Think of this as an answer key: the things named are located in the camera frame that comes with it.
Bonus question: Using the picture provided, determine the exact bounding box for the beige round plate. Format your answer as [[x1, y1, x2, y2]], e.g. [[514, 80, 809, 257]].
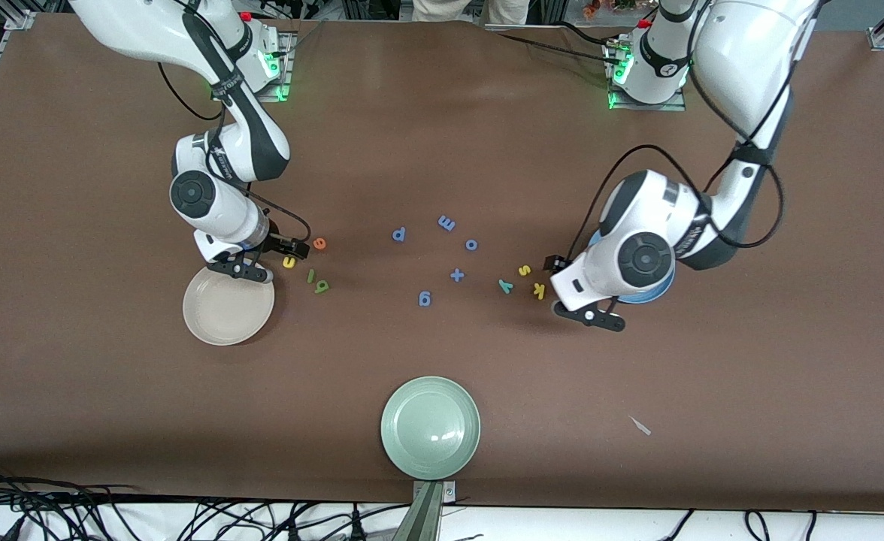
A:
[[182, 263, 276, 346]]

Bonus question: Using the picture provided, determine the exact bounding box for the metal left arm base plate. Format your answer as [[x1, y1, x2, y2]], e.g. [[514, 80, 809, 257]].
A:
[[607, 89, 688, 112]]

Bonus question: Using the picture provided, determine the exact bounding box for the pale green round plate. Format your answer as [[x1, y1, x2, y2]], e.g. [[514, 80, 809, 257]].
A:
[[380, 376, 482, 481]]

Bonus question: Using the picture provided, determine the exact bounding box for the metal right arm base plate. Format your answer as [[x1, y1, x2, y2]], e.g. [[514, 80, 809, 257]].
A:
[[247, 30, 294, 103]]

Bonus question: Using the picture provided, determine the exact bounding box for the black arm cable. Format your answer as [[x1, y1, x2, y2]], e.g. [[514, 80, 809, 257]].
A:
[[155, 60, 313, 249], [566, 0, 822, 260]]

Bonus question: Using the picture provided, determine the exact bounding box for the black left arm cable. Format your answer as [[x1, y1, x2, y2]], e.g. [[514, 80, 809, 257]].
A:
[[566, 0, 822, 260]]

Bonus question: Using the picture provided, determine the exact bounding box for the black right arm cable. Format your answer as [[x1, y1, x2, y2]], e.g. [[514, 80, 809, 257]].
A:
[[155, 60, 313, 249]]

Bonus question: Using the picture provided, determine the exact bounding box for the black base cable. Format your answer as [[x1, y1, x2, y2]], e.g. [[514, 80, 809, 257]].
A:
[[487, 30, 625, 67], [551, 21, 617, 46]]

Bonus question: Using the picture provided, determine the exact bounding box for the grey metal mounting post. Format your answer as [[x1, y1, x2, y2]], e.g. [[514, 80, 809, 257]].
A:
[[389, 479, 458, 541]]

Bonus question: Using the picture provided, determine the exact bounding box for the brown table cover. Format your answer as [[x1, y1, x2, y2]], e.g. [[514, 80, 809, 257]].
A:
[[0, 14, 884, 513]]

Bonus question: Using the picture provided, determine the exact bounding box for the blue round plate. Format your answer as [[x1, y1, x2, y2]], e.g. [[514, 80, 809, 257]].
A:
[[587, 228, 677, 305]]

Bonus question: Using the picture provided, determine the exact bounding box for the person in beige trousers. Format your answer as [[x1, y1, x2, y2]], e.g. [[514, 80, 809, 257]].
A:
[[412, 0, 531, 25]]

